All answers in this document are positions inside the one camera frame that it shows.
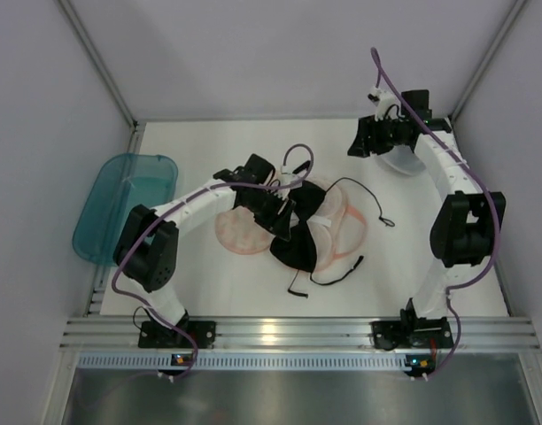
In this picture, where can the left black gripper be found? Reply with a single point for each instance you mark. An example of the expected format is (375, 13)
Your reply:
(275, 216)

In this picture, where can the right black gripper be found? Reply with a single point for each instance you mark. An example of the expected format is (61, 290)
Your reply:
(365, 136)

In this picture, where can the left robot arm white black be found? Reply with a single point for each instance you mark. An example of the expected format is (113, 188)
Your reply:
(146, 253)

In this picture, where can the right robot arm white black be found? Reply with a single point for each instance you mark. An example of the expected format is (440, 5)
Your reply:
(464, 236)

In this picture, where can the teal plastic bin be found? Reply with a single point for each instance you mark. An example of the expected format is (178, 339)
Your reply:
(122, 183)

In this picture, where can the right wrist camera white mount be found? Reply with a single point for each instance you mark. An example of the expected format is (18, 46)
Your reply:
(386, 103)

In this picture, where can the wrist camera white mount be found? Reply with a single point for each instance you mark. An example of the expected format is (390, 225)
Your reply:
(293, 177)
(386, 103)

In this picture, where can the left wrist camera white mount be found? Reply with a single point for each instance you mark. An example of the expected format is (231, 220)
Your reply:
(293, 177)

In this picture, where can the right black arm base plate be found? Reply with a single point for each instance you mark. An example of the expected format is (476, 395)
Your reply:
(425, 334)

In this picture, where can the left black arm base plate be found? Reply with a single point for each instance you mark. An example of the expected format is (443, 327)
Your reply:
(156, 336)

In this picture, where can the aluminium mounting rail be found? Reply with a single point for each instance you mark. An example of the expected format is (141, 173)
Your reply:
(478, 334)

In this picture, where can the white slotted cable duct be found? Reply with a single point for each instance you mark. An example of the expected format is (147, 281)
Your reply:
(255, 361)

